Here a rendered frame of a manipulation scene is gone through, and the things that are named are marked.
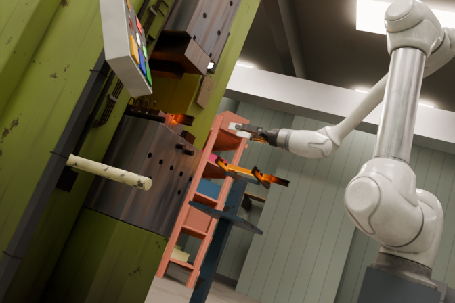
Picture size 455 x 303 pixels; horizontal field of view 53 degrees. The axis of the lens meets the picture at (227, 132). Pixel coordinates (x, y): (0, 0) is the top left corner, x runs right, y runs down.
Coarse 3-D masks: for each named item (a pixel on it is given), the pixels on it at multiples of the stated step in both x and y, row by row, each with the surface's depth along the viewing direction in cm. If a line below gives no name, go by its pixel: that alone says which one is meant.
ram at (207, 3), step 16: (176, 0) 222; (192, 0) 217; (208, 0) 220; (224, 0) 231; (240, 0) 243; (176, 16) 217; (192, 16) 213; (208, 16) 222; (224, 16) 233; (160, 32) 222; (176, 32) 216; (192, 32) 214; (208, 32) 224; (224, 32) 236; (208, 48) 227
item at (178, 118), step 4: (176, 116) 213; (180, 116) 214; (184, 116) 213; (188, 116) 211; (192, 116) 210; (176, 120) 213; (180, 120) 213; (184, 120) 212; (188, 120) 211; (192, 120) 210; (184, 124) 213; (188, 124) 210
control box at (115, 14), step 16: (112, 0) 150; (112, 16) 149; (128, 16) 154; (112, 32) 147; (128, 32) 148; (112, 48) 145; (128, 48) 145; (112, 64) 148; (128, 64) 150; (128, 80) 162; (144, 80) 164
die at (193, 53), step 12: (168, 36) 222; (156, 48) 222; (168, 48) 219; (180, 48) 215; (192, 48) 216; (168, 60) 227; (180, 60) 221; (192, 60) 218; (204, 60) 226; (192, 72) 231; (204, 72) 228
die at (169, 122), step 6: (138, 108) 212; (144, 108) 210; (150, 108) 208; (156, 114) 205; (162, 114) 207; (168, 114) 210; (168, 120) 211; (174, 120) 214; (168, 126) 211; (174, 126) 215; (180, 126) 219; (174, 132) 216; (180, 132) 220
